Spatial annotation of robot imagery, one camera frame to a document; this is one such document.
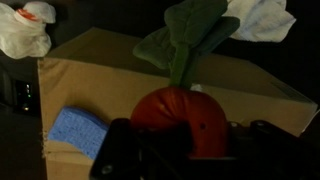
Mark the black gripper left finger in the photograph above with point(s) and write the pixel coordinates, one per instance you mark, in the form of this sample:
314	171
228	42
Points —
117	158

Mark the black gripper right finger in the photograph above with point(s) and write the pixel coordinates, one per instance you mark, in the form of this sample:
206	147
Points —
266	152

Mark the blue sponge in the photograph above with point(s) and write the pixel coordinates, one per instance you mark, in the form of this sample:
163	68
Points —
79	128

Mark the red radish plush toy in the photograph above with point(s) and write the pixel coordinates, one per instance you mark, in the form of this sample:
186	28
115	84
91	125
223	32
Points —
193	29

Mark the large cardboard box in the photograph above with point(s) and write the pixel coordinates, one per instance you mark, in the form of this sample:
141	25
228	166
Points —
97	71

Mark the white cloth towel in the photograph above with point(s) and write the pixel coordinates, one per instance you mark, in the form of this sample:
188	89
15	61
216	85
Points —
261	20

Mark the small white crumpled cloth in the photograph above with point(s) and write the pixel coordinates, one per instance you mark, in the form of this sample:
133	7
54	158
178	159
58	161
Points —
23	31

